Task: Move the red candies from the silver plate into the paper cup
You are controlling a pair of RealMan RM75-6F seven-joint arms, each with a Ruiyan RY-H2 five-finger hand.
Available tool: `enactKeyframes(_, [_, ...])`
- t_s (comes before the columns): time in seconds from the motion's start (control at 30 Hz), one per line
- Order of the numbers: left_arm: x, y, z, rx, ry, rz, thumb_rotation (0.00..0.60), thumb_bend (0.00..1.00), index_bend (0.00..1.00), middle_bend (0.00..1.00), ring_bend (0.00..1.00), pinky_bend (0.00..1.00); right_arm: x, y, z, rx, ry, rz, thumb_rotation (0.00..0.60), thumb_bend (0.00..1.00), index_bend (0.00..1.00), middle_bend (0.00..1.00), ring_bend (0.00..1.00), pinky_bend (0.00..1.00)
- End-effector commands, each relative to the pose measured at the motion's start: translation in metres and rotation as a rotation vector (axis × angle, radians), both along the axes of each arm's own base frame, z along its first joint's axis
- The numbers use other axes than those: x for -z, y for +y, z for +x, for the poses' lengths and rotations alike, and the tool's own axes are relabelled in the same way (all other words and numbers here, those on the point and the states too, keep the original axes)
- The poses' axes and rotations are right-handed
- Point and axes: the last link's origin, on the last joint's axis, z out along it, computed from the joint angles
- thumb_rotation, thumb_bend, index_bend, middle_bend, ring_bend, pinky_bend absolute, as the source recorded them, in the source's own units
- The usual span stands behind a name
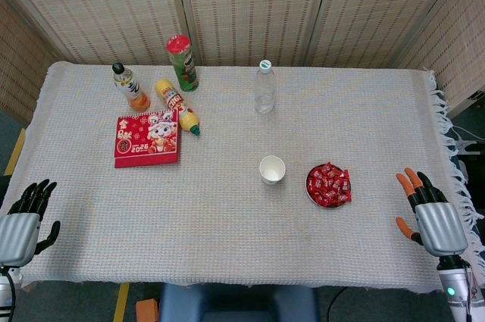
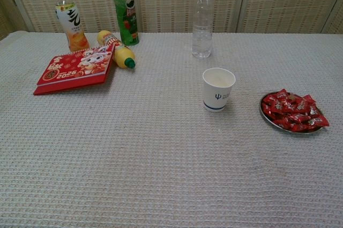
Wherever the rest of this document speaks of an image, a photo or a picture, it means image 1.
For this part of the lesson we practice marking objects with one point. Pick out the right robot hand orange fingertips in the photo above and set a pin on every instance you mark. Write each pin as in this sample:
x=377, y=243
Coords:
x=441, y=227

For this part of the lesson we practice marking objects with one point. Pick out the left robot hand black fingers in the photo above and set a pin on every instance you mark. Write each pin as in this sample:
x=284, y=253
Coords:
x=17, y=236

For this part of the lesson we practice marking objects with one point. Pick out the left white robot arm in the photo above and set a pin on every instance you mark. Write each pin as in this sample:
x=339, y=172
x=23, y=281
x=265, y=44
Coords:
x=3, y=299

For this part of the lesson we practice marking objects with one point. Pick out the round metal plate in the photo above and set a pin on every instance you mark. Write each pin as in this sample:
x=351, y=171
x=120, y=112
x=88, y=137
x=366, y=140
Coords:
x=307, y=190

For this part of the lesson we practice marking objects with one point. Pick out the orange block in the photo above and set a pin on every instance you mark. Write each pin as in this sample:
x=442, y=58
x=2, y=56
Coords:
x=147, y=310

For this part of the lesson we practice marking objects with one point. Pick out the red 2026 desk calendar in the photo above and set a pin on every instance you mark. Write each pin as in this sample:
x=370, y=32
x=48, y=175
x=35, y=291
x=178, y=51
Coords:
x=148, y=136

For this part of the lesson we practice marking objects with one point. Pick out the white paper cup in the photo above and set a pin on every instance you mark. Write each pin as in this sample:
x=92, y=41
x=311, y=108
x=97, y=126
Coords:
x=272, y=170

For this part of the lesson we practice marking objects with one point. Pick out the tea bottle black cap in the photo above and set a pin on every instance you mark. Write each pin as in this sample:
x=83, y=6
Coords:
x=130, y=89

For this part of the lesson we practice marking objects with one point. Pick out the yellow bottle green cap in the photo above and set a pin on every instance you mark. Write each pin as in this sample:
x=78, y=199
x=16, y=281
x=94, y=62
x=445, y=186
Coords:
x=168, y=94

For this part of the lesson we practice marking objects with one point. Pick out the white woven tablecloth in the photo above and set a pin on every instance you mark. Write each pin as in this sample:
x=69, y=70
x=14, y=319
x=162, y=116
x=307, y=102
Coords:
x=227, y=223

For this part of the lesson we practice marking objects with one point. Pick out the blue chair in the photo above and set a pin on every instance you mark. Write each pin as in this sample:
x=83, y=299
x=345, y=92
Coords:
x=227, y=299

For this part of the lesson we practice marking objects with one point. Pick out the clear plastic water bottle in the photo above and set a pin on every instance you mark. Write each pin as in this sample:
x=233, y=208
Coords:
x=264, y=91

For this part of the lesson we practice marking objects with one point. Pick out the green Pringles can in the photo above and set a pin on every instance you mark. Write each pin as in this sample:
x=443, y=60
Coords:
x=183, y=68

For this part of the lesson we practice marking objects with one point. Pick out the woven folding screen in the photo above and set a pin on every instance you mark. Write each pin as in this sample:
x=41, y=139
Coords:
x=246, y=7

